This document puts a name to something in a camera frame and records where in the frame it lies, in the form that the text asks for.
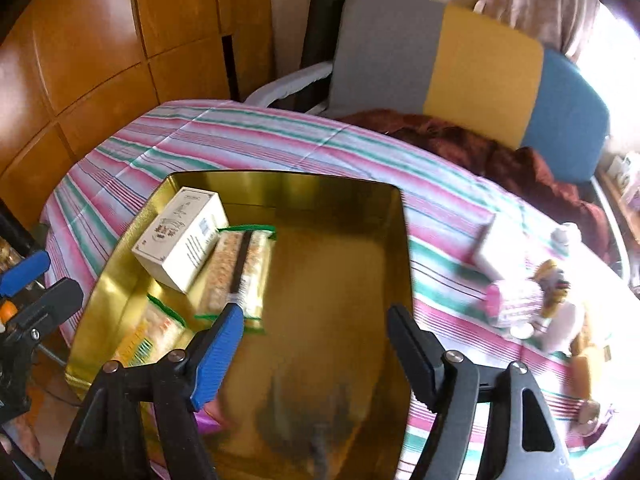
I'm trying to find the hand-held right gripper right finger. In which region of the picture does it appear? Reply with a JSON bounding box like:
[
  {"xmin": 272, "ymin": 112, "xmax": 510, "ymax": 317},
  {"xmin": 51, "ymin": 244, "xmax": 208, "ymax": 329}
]
[{"xmin": 387, "ymin": 304, "xmax": 576, "ymax": 480}]

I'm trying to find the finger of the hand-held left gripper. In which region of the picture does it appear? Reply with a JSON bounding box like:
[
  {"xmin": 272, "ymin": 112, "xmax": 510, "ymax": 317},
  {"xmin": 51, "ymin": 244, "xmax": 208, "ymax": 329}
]
[{"xmin": 0, "ymin": 251, "xmax": 85, "ymax": 333}]

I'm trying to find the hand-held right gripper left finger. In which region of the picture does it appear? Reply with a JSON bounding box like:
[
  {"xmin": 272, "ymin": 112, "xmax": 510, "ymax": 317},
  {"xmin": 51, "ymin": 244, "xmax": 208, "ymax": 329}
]
[{"xmin": 54, "ymin": 302, "xmax": 246, "ymax": 480}]

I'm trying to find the green-edged snack packet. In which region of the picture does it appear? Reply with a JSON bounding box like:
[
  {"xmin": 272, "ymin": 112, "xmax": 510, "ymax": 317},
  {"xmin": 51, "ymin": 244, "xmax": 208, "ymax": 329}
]
[
  {"xmin": 111, "ymin": 294, "xmax": 187, "ymax": 368},
  {"xmin": 192, "ymin": 225, "xmax": 277, "ymax": 333}
]

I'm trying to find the gold metal tin box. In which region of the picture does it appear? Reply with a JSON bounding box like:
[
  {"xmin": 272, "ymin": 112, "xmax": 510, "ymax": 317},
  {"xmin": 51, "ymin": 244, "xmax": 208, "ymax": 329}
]
[{"xmin": 65, "ymin": 170, "xmax": 416, "ymax": 480}]

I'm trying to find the purple wrapped item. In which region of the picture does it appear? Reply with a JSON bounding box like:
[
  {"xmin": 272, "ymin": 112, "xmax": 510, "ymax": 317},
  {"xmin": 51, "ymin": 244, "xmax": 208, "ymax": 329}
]
[{"xmin": 192, "ymin": 407, "xmax": 226, "ymax": 433}]

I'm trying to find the pink striped cup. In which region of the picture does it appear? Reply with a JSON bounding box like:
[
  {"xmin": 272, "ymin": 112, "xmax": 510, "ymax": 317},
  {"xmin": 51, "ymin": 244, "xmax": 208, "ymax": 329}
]
[{"xmin": 484, "ymin": 277, "xmax": 543, "ymax": 328}]

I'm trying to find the white printed carton box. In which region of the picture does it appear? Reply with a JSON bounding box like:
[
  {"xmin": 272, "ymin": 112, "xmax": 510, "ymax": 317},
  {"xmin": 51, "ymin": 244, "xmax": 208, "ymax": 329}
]
[{"xmin": 131, "ymin": 186, "xmax": 230, "ymax": 295}]

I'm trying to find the plain white box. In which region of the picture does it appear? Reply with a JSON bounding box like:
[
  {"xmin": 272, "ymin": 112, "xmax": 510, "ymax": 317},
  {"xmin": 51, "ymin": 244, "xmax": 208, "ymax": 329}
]
[{"xmin": 472, "ymin": 212, "xmax": 531, "ymax": 281}]

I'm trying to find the white plastic bottle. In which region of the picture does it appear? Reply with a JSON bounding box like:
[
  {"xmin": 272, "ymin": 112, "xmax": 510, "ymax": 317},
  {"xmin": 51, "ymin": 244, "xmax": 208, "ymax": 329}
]
[{"xmin": 540, "ymin": 300, "xmax": 586, "ymax": 353}]

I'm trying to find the yellow toy figure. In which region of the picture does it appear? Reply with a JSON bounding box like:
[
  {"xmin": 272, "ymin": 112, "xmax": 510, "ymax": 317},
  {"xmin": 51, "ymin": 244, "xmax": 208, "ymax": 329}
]
[{"xmin": 531, "ymin": 259, "xmax": 572, "ymax": 318}]

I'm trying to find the small white bottle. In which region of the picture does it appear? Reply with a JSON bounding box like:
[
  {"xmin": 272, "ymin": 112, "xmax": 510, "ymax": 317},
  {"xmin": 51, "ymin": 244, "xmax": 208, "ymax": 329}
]
[{"xmin": 550, "ymin": 222, "xmax": 582, "ymax": 256}]

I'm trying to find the brown blanket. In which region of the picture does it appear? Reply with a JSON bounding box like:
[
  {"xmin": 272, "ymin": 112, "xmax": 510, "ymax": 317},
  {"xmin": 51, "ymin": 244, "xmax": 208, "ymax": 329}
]
[{"xmin": 340, "ymin": 109, "xmax": 612, "ymax": 261}]

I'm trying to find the striped tablecloth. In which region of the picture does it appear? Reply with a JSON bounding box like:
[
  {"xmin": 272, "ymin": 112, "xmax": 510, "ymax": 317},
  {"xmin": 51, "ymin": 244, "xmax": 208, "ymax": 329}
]
[{"xmin": 40, "ymin": 100, "xmax": 631, "ymax": 480}]

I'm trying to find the wooden wardrobe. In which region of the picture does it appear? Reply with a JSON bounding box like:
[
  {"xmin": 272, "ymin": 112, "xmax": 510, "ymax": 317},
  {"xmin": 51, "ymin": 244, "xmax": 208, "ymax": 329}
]
[{"xmin": 0, "ymin": 0, "xmax": 273, "ymax": 216}]

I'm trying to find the wooden side table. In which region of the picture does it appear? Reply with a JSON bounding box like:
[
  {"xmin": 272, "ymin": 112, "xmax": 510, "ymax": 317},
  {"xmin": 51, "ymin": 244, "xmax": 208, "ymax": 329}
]
[{"xmin": 595, "ymin": 152, "xmax": 640, "ymax": 291}]

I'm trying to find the white carton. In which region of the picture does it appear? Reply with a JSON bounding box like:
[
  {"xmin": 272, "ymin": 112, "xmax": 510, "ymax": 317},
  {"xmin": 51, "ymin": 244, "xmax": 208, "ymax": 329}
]
[{"xmin": 607, "ymin": 152, "xmax": 640, "ymax": 201}]

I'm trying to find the grey yellow blue chair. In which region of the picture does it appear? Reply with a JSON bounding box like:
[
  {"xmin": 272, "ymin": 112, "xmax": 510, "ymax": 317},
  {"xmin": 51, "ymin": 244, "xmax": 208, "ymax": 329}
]
[{"xmin": 245, "ymin": 0, "xmax": 612, "ymax": 186}]

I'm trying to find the black rolled mat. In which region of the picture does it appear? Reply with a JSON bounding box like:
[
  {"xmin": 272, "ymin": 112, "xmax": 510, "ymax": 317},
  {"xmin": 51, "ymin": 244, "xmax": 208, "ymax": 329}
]
[{"xmin": 299, "ymin": 0, "xmax": 353, "ymax": 111}]

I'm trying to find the bright window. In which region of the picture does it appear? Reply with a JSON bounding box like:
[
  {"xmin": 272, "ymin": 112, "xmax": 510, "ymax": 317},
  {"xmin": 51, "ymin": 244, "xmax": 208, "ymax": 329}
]
[{"xmin": 575, "ymin": 5, "xmax": 640, "ymax": 86}]

